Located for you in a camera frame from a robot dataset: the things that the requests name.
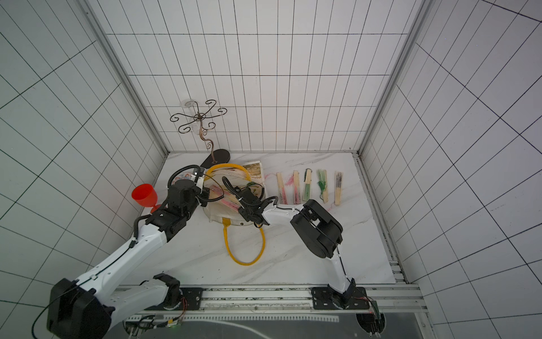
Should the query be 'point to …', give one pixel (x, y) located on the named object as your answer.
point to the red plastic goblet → (146, 195)
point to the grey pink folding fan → (338, 187)
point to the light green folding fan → (306, 193)
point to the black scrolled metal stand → (201, 116)
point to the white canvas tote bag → (224, 183)
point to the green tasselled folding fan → (322, 183)
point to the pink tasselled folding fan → (294, 181)
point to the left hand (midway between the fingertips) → (200, 186)
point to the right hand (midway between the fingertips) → (250, 198)
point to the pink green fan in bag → (229, 199)
